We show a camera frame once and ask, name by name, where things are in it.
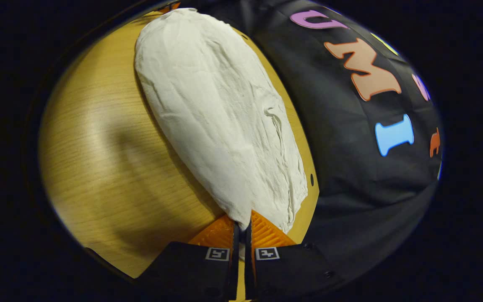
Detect white jeans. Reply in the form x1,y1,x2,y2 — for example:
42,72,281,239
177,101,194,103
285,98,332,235
135,8,308,234

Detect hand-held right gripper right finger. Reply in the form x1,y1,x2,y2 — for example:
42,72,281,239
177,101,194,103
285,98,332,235
244,210,345,301

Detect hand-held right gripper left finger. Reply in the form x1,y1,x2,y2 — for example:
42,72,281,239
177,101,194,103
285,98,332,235
138,214,241,302

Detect black backdrop cloth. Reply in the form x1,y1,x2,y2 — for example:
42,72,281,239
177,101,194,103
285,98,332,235
179,0,443,288

